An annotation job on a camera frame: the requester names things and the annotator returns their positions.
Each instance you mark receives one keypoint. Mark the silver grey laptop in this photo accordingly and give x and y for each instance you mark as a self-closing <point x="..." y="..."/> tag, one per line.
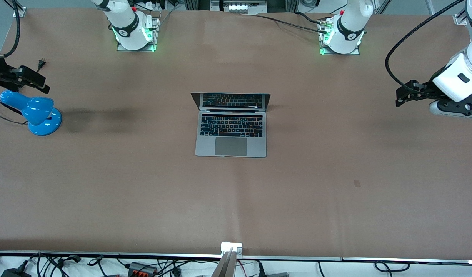
<point x="230" y="146"/>

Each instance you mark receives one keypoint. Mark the blue desk lamp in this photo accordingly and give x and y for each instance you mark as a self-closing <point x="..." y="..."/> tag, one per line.
<point x="37" y="111"/>

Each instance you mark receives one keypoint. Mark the white power strip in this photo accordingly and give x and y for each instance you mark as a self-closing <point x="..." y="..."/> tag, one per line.
<point x="155" y="4"/>

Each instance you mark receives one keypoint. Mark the black power adapter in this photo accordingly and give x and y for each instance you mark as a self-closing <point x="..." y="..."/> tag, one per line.
<point x="14" y="273"/>

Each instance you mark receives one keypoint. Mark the metal box with white connectors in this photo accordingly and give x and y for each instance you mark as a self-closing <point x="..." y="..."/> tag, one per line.
<point x="239" y="7"/>

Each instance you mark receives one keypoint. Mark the black orange connector block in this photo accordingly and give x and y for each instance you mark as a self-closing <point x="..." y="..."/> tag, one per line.
<point x="141" y="268"/>

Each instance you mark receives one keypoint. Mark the grey power adapter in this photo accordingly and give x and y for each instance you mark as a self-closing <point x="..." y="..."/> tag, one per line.
<point x="278" y="274"/>

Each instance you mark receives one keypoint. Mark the black plug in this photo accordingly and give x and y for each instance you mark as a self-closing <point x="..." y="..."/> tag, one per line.
<point x="261" y="270"/>

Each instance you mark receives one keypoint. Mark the aluminium table corner bracket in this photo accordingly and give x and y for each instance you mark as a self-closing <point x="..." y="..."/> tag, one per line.
<point x="22" y="12"/>
<point x="459" y="19"/>

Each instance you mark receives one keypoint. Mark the aluminium frame profile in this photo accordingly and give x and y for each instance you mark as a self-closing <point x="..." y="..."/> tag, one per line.
<point x="432" y="7"/>

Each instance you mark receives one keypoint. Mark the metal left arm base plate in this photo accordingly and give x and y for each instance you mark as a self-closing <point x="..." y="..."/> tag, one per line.
<point x="323" y="49"/>

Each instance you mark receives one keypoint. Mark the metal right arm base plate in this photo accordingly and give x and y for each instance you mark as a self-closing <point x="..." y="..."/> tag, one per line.
<point x="157" y="29"/>

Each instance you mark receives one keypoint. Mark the metal table edge rail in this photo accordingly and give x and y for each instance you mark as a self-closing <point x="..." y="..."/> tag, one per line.
<point x="105" y="254"/>

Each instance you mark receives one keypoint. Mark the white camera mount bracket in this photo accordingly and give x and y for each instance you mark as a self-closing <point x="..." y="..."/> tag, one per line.
<point x="231" y="245"/>

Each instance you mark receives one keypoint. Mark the aluminium camera mount bar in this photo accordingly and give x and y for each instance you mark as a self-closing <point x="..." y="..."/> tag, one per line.
<point x="225" y="267"/>

